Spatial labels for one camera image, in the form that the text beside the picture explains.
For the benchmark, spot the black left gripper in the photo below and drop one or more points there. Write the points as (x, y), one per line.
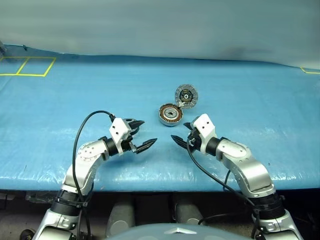
(130, 146)

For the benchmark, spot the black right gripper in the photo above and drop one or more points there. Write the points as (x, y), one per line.
(194, 140)

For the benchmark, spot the round motor housing copper windings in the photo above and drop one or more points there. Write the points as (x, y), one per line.
(171, 123)

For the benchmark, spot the round silver rotor disc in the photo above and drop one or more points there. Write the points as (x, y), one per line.
(186, 96)

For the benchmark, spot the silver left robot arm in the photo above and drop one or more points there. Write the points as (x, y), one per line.
(85, 160)

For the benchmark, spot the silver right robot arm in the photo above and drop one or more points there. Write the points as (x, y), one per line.
(247, 165)

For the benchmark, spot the blue plastic table cover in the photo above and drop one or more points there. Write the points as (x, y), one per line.
(75, 95)

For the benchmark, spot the grey rounded shape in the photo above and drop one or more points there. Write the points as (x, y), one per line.
(187, 212)
(122, 217)

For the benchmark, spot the grey-blue robot torso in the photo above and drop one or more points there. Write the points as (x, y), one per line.
(150, 233)

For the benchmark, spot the pale grey backdrop sheet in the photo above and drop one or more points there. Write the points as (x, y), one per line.
(160, 25)

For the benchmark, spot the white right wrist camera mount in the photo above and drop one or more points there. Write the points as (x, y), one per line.
(205, 126)

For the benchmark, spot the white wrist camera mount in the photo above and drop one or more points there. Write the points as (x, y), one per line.
(119, 130)
(205, 126)

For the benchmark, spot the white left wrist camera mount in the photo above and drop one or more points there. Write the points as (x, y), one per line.
(119, 130)

